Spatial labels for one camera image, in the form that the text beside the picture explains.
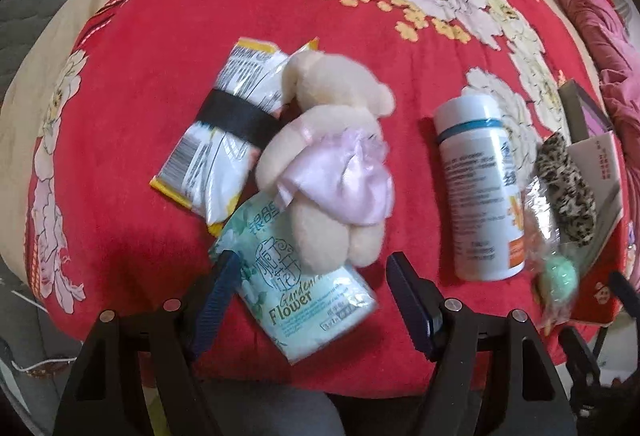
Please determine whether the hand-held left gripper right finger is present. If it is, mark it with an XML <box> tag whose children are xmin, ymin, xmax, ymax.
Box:
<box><xmin>386</xmin><ymin>252</ymin><xmax>583</xmax><ymax>436</ymax></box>

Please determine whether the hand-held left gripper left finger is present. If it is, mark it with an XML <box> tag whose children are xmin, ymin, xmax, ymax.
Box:
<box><xmin>52</xmin><ymin>250</ymin><xmax>241</xmax><ymax>436</ymax></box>

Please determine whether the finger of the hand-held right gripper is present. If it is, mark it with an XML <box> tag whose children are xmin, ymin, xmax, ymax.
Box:
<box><xmin>557</xmin><ymin>327</ymin><xmax>616</xmax><ymax>417</ymax></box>
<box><xmin>607</xmin><ymin>271</ymin><xmax>640</xmax><ymax>311</ymax></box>

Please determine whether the red cardboard box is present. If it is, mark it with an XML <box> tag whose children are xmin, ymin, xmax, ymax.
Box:
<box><xmin>567</xmin><ymin>133</ymin><xmax>631</xmax><ymax>327</ymax></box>

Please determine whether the green puff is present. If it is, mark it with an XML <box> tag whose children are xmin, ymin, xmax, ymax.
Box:
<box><xmin>520</xmin><ymin>176</ymin><xmax>588</xmax><ymax>334</ymax></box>

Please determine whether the green floral tissue pack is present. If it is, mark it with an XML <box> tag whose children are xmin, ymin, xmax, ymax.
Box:
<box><xmin>209</xmin><ymin>196</ymin><xmax>378</xmax><ymax>363</ymax></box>

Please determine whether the yellow edged snack packet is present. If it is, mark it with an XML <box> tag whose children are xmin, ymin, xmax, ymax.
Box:
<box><xmin>150</xmin><ymin>36</ymin><xmax>321</xmax><ymax>237</ymax></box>

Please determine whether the cream plush bear lilac dress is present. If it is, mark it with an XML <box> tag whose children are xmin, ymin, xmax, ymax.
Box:
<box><xmin>255</xmin><ymin>50</ymin><xmax>397</xmax><ymax>273</ymax></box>

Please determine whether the leopard print scrunchie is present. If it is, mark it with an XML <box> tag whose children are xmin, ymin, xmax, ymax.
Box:
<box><xmin>535</xmin><ymin>133</ymin><xmax>598</xmax><ymax>247</ymax></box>

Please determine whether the person's left leg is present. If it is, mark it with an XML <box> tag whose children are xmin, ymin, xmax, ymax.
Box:
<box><xmin>200</xmin><ymin>381</ymin><xmax>346</xmax><ymax>436</ymax></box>

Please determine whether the white supplement bottle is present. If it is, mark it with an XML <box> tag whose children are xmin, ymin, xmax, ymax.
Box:
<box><xmin>432</xmin><ymin>96</ymin><xmax>531</xmax><ymax>281</ymax></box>

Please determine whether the grey framed pink box lid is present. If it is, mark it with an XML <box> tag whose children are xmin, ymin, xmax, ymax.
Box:
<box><xmin>557</xmin><ymin>78</ymin><xmax>613</xmax><ymax>141</ymax></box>

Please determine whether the pink quilt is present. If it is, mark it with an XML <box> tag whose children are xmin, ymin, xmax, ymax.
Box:
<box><xmin>554</xmin><ymin>0</ymin><xmax>640</xmax><ymax>277</ymax></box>

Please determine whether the white cable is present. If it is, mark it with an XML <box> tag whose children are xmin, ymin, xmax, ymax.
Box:
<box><xmin>10</xmin><ymin>353</ymin><xmax>81</xmax><ymax>374</ymax></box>

